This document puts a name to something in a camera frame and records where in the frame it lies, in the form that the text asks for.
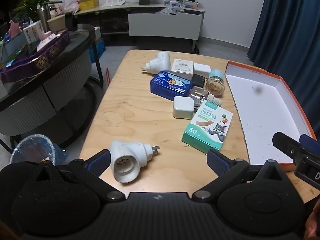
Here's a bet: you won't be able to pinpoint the stainless steel bottle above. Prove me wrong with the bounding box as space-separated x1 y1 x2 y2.
38 6 51 32

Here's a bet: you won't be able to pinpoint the black oval side table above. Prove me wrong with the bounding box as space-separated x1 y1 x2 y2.
0 23 103 153

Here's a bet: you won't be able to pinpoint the clear bags in drawer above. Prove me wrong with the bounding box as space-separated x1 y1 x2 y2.
155 7 186 16

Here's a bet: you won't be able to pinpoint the toothpick jar with blue lid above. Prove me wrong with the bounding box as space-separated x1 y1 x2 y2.
205 69 226 98

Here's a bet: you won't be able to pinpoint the white barcode adapter box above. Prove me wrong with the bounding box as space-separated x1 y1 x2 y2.
171 58 195 74

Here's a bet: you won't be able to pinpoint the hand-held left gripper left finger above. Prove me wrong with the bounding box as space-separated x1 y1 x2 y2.
34 149 126 203

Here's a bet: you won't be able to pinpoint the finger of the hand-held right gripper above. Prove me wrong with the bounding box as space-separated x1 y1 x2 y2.
299 134 320 155
272 131 302 160

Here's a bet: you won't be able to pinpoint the clear bottle with beige cap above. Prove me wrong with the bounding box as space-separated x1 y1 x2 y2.
188 86 223 106

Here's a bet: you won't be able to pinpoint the purple gift box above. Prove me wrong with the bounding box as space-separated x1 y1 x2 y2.
0 30 71 83

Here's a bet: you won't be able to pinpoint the white and grey TV cabinet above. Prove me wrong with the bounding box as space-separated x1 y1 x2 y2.
72 2 207 53

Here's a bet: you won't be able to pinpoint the orange-rimmed white cardboard tray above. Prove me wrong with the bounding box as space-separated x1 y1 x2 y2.
225 61 316 172

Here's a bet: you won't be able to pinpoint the white plastic bag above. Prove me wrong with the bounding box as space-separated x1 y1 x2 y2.
61 0 81 14

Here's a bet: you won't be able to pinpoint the blue cartoon tin box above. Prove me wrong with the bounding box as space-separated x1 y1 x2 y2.
150 70 193 98

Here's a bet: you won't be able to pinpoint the cluster of clear storage boxes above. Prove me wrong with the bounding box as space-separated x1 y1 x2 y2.
163 0 201 9

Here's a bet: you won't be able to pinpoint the person's right hand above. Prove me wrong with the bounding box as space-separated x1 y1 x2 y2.
303 209 320 240

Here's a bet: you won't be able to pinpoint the white and blue carton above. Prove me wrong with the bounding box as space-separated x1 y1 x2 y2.
23 21 44 43

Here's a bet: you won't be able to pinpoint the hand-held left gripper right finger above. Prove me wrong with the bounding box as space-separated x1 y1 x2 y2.
192 149 285 203

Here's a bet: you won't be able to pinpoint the leafy houseplant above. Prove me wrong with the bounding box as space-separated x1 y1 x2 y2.
12 0 63 25

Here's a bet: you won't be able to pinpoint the white charger block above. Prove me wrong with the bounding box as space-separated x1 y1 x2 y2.
193 63 211 77

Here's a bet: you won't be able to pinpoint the green cartoon bandage box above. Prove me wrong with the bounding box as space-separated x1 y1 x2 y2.
181 99 234 154

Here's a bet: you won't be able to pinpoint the white plug-in adapter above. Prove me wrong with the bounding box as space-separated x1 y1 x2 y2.
109 140 161 184
140 51 171 75

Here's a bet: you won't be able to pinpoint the bin with blue liner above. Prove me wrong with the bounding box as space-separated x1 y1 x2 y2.
9 134 68 167

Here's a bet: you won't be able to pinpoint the pink flat box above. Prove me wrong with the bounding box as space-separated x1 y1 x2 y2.
37 31 61 48

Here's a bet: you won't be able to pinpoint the small black rectangular object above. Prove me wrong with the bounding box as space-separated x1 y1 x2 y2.
192 74 206 88

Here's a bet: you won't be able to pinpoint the dark blue curtain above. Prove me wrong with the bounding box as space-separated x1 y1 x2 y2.
247 0 320 140

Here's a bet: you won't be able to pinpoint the white square charger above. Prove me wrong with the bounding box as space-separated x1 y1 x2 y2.
172 95 195 120

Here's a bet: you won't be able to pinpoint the beige cardboard box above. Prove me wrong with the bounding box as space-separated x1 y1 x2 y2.
47 15 66 32

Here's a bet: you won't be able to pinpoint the yellow box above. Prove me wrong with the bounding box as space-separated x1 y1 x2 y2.
79 0 99 11

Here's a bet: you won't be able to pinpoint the blue plastic bag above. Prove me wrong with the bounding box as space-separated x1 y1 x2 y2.
88 38 106 63

